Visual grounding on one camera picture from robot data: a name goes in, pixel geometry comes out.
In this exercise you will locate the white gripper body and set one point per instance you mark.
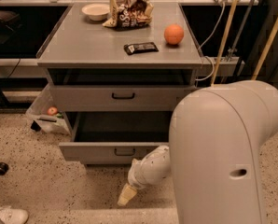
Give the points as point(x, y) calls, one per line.
point(134, 176)

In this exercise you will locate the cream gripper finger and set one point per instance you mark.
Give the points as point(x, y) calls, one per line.
point(127, 193)

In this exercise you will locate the grey drawer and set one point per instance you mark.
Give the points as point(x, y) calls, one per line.
point(118, 98)
point(116, 137)

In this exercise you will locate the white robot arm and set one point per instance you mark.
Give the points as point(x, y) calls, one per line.
point(213, 154)

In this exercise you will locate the grey metal drawer cabinet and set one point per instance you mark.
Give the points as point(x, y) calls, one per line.
point(82, 53)

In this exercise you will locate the grey top drawer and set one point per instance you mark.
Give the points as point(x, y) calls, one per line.
point(118, 98)

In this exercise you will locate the red apple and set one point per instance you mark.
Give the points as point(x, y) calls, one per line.
point(52, 111)

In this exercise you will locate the clear plastic bin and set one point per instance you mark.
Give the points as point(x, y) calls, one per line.
point(37, 112)

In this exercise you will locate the white sneaker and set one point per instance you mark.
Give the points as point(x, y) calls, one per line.
point(10, 215)

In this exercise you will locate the black snack bar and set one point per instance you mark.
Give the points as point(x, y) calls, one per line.
point(131, 49)

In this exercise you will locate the orange fruit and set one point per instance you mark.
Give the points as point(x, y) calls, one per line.
point(173, 34)

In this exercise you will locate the brown chip bag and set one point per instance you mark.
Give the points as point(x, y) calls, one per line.
point(129, 14)

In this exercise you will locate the white ceramic bowl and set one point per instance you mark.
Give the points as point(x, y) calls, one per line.
point(96, 12)

